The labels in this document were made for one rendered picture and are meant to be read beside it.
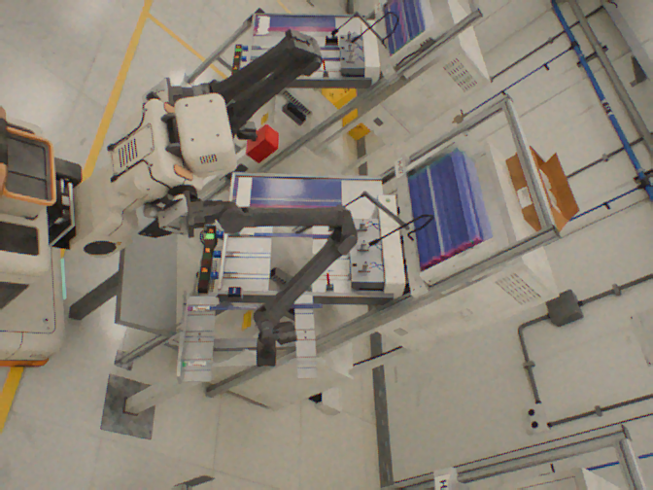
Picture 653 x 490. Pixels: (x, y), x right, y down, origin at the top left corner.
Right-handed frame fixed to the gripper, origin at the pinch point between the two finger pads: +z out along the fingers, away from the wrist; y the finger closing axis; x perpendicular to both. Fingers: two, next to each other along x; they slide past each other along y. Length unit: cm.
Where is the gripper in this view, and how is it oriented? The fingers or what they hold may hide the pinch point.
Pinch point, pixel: (265, 362)
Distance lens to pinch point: 208.4
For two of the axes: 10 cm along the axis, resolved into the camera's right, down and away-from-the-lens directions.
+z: -1.0, 6.0, 8.0
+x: -9.9, -0.2, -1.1
